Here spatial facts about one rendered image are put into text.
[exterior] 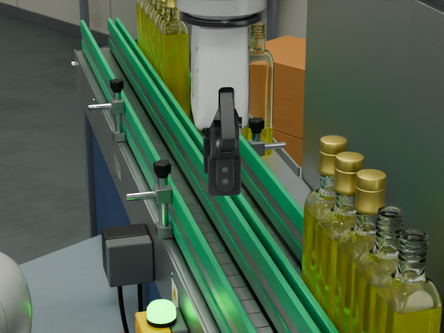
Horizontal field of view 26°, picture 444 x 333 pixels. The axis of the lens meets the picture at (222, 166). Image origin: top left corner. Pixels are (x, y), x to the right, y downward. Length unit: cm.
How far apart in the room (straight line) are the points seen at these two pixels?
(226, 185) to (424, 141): 40
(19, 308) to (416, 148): 54
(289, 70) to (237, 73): 289
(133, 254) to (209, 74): 84
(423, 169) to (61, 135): 397
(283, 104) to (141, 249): 221
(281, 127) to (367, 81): 239
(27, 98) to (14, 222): 171
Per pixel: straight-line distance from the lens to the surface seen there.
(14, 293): 116
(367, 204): 110
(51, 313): 198
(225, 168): 92
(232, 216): 148
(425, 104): 124
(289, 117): 382
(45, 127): 524
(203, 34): 87
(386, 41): 141
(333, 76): 161
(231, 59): 87
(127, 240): 168
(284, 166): 186
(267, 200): 164
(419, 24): 124
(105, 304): 200
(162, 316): 143
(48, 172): 464
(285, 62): 380
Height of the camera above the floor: 175
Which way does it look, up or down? 22 degrees down
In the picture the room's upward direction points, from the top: straight up
